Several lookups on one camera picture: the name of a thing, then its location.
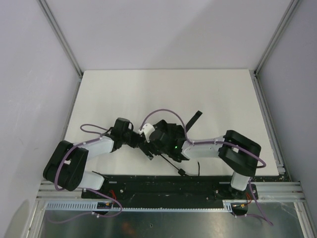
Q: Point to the grey slotted cable duct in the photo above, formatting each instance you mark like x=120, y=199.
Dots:
x=210, y=206

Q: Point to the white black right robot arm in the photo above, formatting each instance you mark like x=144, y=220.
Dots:
x=240, y=153

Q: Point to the aluminium frame side rail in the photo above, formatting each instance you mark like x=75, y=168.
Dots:
x=280, y=188

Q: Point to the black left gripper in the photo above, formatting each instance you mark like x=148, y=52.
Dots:
x=135, y=142

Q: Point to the left aluminium frame post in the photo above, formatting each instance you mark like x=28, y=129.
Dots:
x=44, y=6

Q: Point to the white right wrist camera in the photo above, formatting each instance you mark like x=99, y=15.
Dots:
x=146, y=130

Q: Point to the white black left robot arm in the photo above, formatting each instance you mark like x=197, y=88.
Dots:
x=67, y=165

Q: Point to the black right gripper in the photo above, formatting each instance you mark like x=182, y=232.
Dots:
x=150, y=150

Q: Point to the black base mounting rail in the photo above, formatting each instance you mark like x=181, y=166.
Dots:
x=174, y=190

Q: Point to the aluminium frame post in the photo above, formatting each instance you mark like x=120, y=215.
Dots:
x=44, y=6
x=284, y=22

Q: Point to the right aluminium frame post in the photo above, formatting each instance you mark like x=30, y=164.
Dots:
x=284, y=22

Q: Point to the black folding umbrella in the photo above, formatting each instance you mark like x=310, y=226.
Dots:
x=171, y=131

